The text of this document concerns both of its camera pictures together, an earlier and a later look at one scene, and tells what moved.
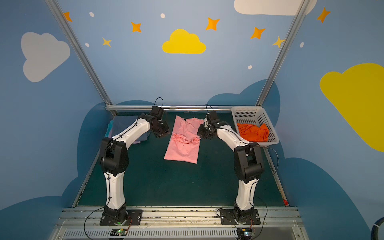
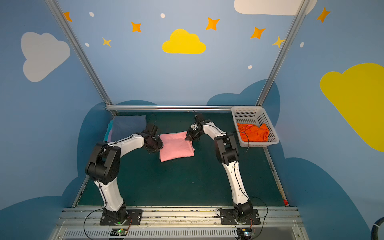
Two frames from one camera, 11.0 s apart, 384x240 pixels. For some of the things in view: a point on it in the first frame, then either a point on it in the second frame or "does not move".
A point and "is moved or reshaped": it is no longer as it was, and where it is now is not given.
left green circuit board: (118, 232) does not move
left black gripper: (162, 129) → (157, 144)
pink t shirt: (184, 143) is moved or reshaped
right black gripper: (204, 131) → (190, 135)
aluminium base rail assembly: (179, 223) does not move
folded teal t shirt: (108, 132) does not move
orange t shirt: (254, 133) does not move
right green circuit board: (244, 233) does not move
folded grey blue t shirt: (121, 122) does not move
